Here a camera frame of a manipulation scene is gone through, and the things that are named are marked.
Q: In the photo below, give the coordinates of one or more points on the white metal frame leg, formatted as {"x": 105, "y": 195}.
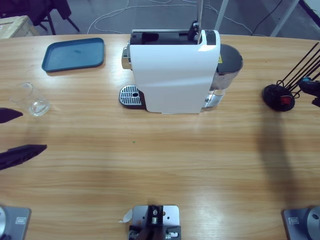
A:
{"x": 221, "y": 15}
{"x": 285, "y": 17}

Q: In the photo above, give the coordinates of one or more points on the wooden crate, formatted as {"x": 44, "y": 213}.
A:
{"x": 15, "y": 27}

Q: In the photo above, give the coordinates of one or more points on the black capsule holder with rods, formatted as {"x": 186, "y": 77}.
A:
{"x": 271, "y": 96}

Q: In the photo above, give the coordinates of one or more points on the clear drinking glass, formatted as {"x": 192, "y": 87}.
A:
{"x": 37, "y": 107}

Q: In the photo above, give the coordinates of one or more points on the white capsule coffee machine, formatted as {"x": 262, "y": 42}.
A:
{"x": 172, "y": 75}

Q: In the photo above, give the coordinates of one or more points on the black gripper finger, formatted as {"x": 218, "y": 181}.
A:
{"x": 312, "y": 88}
{"x": 20, "y": 156}
{"x": 8, "y": 115}

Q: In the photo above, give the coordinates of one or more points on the grey coffee machine lever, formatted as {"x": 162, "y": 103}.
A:
{"x": 199, "y": 15}

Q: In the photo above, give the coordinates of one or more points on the dark frame bar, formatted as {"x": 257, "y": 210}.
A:
{"x": 311, "y": 11}

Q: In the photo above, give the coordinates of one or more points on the white paper tag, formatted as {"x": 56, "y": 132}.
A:
{"x": 127, "y": 216}

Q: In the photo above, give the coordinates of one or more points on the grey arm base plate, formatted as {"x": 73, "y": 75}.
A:
{"x": 15, "y": 222}
{"x": 300, "y": 225}

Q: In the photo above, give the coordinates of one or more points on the blue plastic tray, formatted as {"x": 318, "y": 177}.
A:
{"x": 75, "y": 55}

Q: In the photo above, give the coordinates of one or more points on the grey camera mount black post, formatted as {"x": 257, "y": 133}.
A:
{"x": 170, "y": 215}

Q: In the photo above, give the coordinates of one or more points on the red coffee capsule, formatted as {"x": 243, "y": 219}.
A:
{"x": 284, "y": 100}

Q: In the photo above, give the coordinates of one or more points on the clear water tank black lid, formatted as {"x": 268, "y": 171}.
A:
{"x": 228, "y": 60}

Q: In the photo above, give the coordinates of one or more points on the black drip tray metal grille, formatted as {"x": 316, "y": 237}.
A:
{"x": 128, "y": 96}

